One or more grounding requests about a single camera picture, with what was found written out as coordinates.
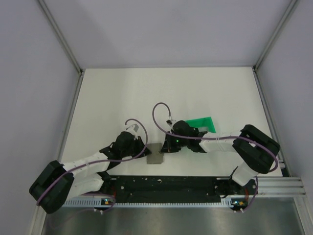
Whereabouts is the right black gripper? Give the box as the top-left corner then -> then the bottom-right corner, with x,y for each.
160,131 -> 189,153

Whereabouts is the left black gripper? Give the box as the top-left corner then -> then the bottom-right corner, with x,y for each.
121,136 -> 151,159

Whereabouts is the grey card holder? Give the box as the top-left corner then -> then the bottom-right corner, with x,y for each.
146,143 -> 164,165

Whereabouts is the green plastic bin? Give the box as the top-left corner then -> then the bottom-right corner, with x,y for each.
185,117 -> 216,133

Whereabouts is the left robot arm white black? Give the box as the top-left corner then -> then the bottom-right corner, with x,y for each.
29,131 -> 151,214

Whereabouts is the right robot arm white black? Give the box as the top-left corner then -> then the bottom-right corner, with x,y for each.
161,120 -> 280,194

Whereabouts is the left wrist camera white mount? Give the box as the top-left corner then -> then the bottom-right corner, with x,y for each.
125,124 -> 139,135

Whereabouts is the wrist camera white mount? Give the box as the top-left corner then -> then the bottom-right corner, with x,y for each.
166,117 -> 177,126
125,124 -> 139,135

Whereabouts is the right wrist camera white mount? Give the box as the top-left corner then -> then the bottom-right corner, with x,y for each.
166,117 -> 177,126

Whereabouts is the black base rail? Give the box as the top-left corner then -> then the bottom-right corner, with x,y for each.
99,175 -> 256,203

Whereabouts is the white slotted cable duct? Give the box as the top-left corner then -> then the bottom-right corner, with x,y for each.
62,196 -> 244,208

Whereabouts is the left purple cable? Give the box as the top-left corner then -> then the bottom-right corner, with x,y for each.
36,118 -> 147,213

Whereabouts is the left aluminium frame post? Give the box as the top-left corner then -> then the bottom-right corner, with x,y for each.
36,0 -> 85,74

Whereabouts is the aluminium frame post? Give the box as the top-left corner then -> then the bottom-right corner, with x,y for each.
36,0 -> 85,74
253,0 -> 301,71

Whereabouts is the right aluminium frame post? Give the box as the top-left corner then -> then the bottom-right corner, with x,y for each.
253,0 -> 301,71

